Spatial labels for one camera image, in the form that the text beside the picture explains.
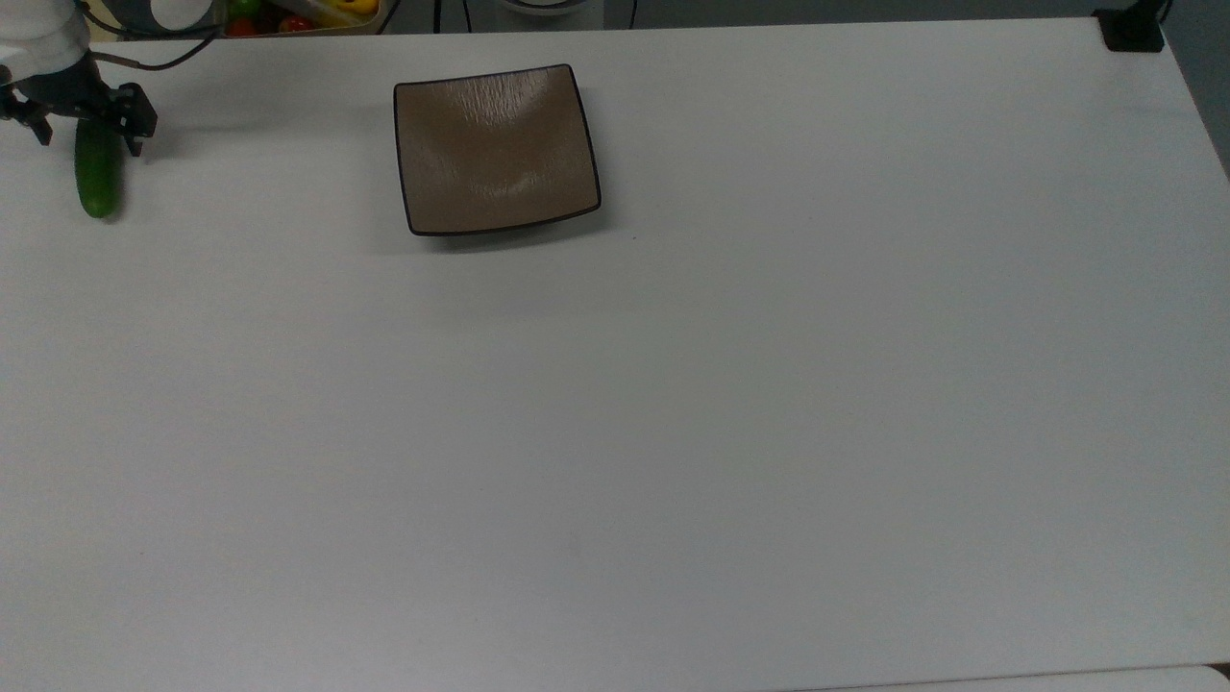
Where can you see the brown square ceramic plate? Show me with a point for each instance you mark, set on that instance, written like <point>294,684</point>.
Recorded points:
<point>495,149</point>

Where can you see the beige box of toy food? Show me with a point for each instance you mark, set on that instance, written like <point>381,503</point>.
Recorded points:
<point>365,24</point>

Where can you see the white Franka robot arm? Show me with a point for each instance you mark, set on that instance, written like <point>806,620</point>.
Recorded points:
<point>38,34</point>

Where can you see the black camera stand clamp base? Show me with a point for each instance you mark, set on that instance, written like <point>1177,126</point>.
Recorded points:
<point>1132,29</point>

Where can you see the yellow toy fruit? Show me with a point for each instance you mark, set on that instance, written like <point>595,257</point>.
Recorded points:
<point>348,7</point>

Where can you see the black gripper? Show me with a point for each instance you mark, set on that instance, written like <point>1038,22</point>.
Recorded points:
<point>67,94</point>

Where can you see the green cucumber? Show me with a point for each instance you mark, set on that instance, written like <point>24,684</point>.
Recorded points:
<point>98,178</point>

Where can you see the red toy tomato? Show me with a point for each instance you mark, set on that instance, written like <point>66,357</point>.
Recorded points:
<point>296,24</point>

